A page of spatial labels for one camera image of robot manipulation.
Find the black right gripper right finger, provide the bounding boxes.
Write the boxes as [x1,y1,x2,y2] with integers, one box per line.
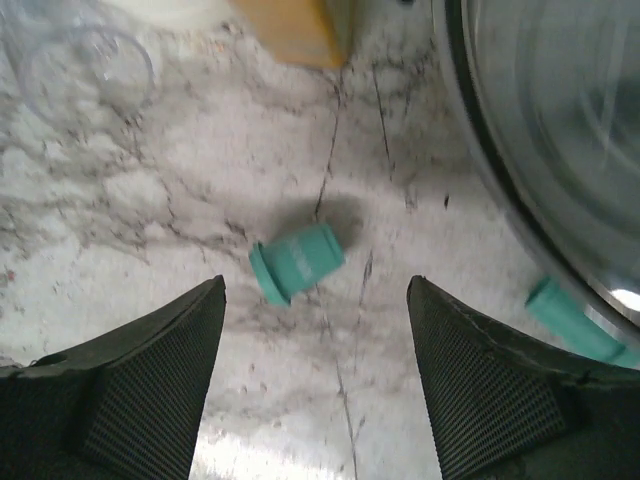
[407,276,639,479]

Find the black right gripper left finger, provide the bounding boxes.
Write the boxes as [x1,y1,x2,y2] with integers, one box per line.
[1,277,226,479]

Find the green coffee capsule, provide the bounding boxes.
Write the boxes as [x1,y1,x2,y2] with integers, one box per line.
[249,223,345,306]
[525,277,639,369]

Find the steel pot with lid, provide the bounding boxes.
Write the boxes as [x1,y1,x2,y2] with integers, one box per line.
[432,1,639,343]

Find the clear glass jar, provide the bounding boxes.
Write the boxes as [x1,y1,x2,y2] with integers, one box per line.
[1,1,155,127]

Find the yellow spice bottle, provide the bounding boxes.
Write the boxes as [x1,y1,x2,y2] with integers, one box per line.
[232,0,356,69]

